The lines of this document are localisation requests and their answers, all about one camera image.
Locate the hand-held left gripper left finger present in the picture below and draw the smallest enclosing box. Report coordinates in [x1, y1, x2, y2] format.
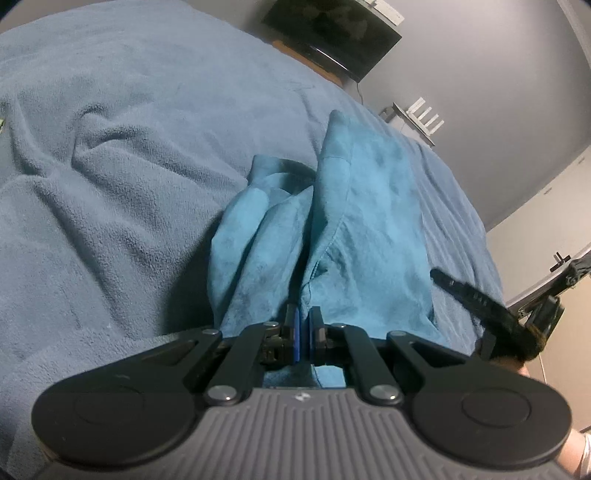
[137, 302, 304, 408]

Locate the wooden television stand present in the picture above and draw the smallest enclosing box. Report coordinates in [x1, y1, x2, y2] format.
[271, 39, 345, 86]

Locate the blue-grey fleece blanket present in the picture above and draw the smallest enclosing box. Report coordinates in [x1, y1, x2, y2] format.
[0, 14, 507, 480]

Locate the grey metal stand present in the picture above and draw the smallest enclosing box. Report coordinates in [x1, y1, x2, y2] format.
[505, 247, 591, 320]

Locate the person's right forearm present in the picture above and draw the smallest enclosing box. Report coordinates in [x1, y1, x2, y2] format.
[558, 429, 591, 480]

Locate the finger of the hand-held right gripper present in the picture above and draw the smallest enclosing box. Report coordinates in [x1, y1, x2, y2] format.
[429, 268, 542, 361]

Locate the teal fleece garment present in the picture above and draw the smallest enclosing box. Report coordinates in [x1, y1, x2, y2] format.
[210, 110, 437, 389]

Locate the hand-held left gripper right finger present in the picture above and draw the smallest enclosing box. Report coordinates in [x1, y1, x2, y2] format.
[308, 305, 468, 408]

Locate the white box above television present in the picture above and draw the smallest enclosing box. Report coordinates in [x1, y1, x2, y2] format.
[364, 0, 405, 27]

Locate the white router with antennas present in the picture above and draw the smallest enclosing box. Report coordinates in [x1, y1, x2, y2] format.
[406, 97, 447, 139]

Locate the black flat screen television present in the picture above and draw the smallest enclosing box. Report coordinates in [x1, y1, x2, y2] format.
[262, 0, 402, 83]

